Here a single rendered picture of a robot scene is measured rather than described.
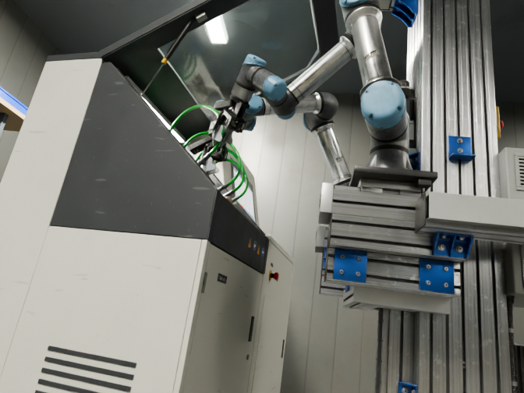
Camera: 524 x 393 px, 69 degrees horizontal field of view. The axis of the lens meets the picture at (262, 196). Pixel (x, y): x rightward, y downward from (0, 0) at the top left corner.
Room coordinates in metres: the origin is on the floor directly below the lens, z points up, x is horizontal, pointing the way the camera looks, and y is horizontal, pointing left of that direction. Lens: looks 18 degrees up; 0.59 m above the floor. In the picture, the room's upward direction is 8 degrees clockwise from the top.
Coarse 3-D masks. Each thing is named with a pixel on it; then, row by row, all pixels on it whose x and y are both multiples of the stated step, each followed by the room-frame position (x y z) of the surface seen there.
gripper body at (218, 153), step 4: (212, 132) 1.47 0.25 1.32; (208, 144) 1.48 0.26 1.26; (212, 144) 1.46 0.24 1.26; (204, 148) 1.47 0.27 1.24; (208, 148) 1.47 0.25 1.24; (212, 148) 1.47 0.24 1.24; (220, 148) 1.47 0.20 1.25; (224, 148) 1.49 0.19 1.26; (208, 152) 1.47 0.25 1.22; (216, 152) 1.46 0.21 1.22; (220, 152) 1.45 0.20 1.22; (224, 152) 1.49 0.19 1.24; (212, 156) 1.48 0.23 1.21; (216, 156) 1.47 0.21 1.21; (220, 156) 1.48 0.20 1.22; (224, 156) 1.49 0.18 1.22; (216, 160) 1.52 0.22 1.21; (220, 160) 1.51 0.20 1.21; (224, 160) 1.50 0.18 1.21
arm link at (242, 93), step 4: (236, 84) 1.16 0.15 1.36; (232, 88) 1.19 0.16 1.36; (236, 88) 1.17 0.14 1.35; (240, 88) 1.16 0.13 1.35; (244, 88) 1.22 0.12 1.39; (232, 92) 1.19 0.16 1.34; (236, 92) 1.17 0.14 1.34; (240, 92) 1.17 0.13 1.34; (244, 92) 1.17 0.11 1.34; (248, 92) 1.17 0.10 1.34; (252, 92) 1.18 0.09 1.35; (236, 96) 1.18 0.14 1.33; (240, 96) 1.18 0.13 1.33; (244, 96) 1.18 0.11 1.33; (248, 96) 1.18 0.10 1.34; (244, 100) 1.19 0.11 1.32; (248, 100) 1.20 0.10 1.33
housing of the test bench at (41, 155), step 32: (64, 64) 1.33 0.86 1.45; (96, 64) 1.28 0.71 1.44; (64, 96) 1.31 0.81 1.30; (32, 128) 1.34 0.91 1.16; (64, 128) 1.29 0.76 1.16; (32, 160) 1.32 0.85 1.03; (64, 160) 1.28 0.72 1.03; (0, 192) 1.35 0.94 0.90; (32, 192) 1.31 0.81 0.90; (0, 224) 1.33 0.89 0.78; (32, 224) 1.29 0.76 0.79; (0, 256) 1.32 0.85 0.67; (32, 256) 1.28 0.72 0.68; (0, 288) 1.31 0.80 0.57; (0, 320) 1.29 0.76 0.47; (0, 352) 1.28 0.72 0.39
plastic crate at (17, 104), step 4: (0, 88) 2.20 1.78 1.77; (0, 92) 2.22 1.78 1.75; (4, 92) 2.24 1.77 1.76; (0, 96) 2.23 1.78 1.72; (4, 96) 2.25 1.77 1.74; (8, 96) 2.28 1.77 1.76; (12, 96) 2.30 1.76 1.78; (8, 100) 2.29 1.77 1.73; (12, 100) 2.32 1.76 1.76; (16, 100) 2.34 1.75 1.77; (12, 104) 2.33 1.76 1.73; (16, 104) 2.36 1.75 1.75; (20, 104) 2.39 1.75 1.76; (16, 108) 2.37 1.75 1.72; (20, 108) 2.40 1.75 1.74; (24, 108) 2.43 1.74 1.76; (24, 112) 2.44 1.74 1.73
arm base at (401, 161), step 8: (392, 144) 1.01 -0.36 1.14; (376, 152) 1.04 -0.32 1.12; (384, 152) 1.02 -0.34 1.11; (392, 152) 1.01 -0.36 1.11; (400, 152) 1.01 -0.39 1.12; (408, 152) 1.03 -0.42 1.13; (376, 160) 1.04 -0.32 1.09; (384, 160) 1.01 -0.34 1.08; (392, 160) 1.00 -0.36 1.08; (400, 160) 1.00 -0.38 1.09; (408, 160) 1.02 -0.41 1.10; (400, 168) 0.99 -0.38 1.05; (408, 168) 1.00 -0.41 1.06
